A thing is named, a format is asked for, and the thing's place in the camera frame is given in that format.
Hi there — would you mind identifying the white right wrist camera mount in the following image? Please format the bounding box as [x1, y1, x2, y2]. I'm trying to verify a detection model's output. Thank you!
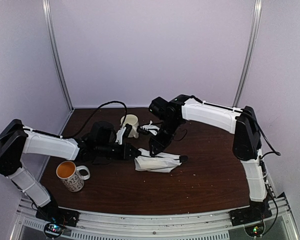
[137, 120, 160, 136]

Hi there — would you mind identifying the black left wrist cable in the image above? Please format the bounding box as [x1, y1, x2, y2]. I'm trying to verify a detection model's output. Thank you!
[69, 100, 128, 138]

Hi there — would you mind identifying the cream ceramic mug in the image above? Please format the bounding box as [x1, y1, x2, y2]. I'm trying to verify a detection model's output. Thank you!
[120, 114, 139, 139]

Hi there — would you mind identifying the white paper bag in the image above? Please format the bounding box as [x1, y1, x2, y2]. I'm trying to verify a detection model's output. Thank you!
[134, 148, 182, 173]

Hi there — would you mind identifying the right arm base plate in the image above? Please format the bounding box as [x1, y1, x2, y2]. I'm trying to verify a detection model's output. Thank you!
[229, 206, 272, 226]

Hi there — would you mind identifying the right aluminium corner post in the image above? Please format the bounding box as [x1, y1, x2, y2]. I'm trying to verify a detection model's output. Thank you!
[232, 0, 263, 107]

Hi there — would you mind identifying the aluminium corner post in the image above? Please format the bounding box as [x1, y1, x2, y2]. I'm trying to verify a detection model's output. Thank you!
[42, 0, 74, 112]
[232, 0, 263, 107]

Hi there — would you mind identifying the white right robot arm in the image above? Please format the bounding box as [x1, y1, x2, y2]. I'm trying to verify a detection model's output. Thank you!
[148, 94, 269, 221]

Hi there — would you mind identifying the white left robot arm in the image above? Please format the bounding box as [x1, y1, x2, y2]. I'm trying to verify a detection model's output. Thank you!
[0, 119, 141, 222]

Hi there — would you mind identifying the left aluminium corner post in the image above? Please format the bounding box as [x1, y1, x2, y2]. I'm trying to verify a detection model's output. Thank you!
[42, 0, 74, 112]

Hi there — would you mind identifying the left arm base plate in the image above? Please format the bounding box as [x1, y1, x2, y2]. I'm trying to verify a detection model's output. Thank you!
[35, 206, 80, 227]

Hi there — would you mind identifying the aluminium front rail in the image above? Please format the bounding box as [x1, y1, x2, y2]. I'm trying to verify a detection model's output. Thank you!
[9, 192, 298, 240]

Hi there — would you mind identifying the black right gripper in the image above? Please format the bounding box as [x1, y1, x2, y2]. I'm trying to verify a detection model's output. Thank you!
[149, 117, 182, 157]

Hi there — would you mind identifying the patterned mug orange inside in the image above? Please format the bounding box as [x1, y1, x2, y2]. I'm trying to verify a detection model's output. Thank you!
[56, 161, 91, 193]

